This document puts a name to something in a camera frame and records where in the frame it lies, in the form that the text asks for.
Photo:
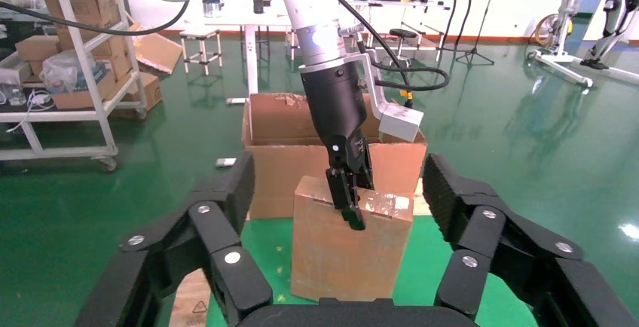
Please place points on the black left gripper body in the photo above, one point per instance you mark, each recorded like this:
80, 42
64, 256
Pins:
334, 110

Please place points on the white tube frame table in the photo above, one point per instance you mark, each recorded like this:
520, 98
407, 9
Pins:
414, 4

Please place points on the black round stool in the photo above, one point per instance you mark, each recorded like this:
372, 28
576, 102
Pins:
402, 33

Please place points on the stacked brown cardboard box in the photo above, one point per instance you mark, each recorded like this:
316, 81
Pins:
117, 57

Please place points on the large open cardboard carton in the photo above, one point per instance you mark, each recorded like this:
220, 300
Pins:
279, 175

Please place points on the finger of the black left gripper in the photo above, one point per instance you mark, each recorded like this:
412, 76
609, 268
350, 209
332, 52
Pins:
345, 195
366, 170

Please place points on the black tripod stand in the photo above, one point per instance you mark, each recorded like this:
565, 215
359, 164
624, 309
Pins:
475, 56

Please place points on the white black humanoid legs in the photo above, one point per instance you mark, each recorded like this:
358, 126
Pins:
606, 15

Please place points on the printed brown cardboard box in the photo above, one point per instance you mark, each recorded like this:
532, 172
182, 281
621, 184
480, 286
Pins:
147, 92

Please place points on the large brown cardboard box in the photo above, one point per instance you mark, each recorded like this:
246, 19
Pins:
82, 7

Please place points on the clear plastic bag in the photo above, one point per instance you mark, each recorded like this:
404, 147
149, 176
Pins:
67, 70

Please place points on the white shelf cart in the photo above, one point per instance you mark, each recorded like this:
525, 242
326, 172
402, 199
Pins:
60, 152

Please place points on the white pedestal table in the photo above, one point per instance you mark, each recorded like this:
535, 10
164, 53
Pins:
250, 60

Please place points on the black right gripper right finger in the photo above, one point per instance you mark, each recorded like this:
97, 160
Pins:
499, 245

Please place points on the yellow hoop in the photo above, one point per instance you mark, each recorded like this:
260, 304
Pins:
541, 30

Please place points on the clear glass jar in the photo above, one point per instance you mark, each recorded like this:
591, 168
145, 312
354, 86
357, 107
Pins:
212, 6

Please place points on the small black bottle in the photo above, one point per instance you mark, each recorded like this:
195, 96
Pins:
258, 3

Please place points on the flattened cardboard sheet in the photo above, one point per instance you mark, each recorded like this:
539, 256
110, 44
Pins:
157, 52

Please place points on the small brown cardboard box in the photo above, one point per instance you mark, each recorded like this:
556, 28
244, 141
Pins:
37, 47

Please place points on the white wheeled robot stand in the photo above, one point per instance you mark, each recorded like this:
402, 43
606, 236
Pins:
564, 57

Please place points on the flat brown cardboard box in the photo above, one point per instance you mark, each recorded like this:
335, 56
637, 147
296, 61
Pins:
80, 99

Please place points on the small grey floor object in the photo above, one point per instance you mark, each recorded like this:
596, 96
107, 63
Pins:
225, 162

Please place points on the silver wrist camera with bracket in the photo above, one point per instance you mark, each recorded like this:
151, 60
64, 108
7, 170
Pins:
399, 122

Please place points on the small white frame stool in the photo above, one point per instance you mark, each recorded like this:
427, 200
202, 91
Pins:
202, 34

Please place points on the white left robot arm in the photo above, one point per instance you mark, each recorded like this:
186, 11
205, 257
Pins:
309, 15

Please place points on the small taped cardboard box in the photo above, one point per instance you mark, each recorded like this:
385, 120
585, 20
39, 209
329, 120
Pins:
339, 265

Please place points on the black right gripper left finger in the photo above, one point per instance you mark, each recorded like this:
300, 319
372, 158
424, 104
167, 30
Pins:
219, 235

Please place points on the white storage box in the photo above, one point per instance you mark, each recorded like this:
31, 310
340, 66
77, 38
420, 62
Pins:
14, 70

